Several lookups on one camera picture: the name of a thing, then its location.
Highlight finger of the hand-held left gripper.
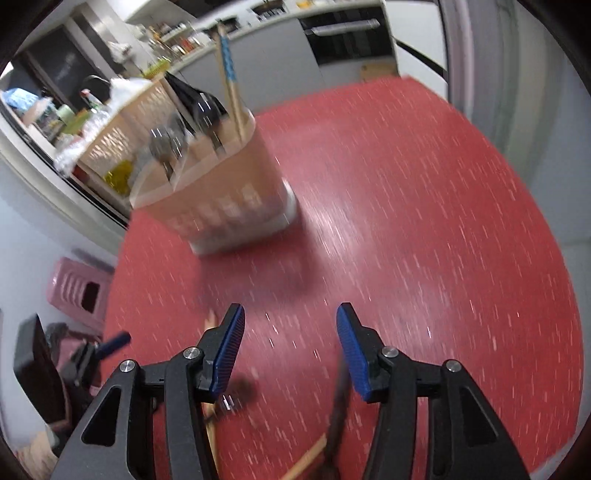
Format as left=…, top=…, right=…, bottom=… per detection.
left=69, top=331, right=132, bottom=379

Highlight black built-in oven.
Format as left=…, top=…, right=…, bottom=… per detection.
left=298, top=4, right=398, bottom=65

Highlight brown cardboard piece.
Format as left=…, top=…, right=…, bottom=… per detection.
left=360, top=62, right=399, bottom=83

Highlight grey lower cabinet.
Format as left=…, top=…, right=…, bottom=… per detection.
left=175, top=18, right=324, bottom=116

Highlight beige plastic utensil holder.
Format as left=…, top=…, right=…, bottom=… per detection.
left=129, top=108, right=298, bottom=254

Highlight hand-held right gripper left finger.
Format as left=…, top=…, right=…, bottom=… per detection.
left=50, top=302, right=246, bottom=480

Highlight stack of pink plastic stools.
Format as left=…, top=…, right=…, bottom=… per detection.
left=46, top=257, right=114, bottom=333

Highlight yellow oil bottle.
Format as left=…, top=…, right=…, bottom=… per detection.
left=106, top=159, right=137, bottom=197

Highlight white plastic bag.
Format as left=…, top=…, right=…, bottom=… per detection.
left=109, top=76, right=153, bottom=109

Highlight hanging blue bag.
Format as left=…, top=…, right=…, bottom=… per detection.
left=0, top=88, right=40, bottom=110

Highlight blue patterned wooden chopstick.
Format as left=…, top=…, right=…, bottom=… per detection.
left=216, top=23, right=249, bottom=141

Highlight stainless steel spoon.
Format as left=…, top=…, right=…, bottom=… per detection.
left=150, top=127, right=176, bottom=178
left=170, top=121, right=188, bottom=162

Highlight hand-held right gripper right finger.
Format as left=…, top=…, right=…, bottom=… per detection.
left=335, top=302, right=532, bottom=480

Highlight black kitchen faucet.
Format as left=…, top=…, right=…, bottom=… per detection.
left=83, top=75, right=112, bottom=95

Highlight dark plastic spoon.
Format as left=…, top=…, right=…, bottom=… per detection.
left=208, top=92, right=230, bottom=155
left=191, top=92, right=213, bottom=139
left=323, top=360, right=352, bottom=480

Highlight pale green container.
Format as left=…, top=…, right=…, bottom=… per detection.
left=55, top=104, right=93, bottom=134

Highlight crumpled clear plastic bags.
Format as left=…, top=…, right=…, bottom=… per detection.
left=53, top=108, right=116, bottom=174

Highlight cream plastic basket trolley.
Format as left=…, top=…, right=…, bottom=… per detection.
left=74, top=76, right=185, bottom=195

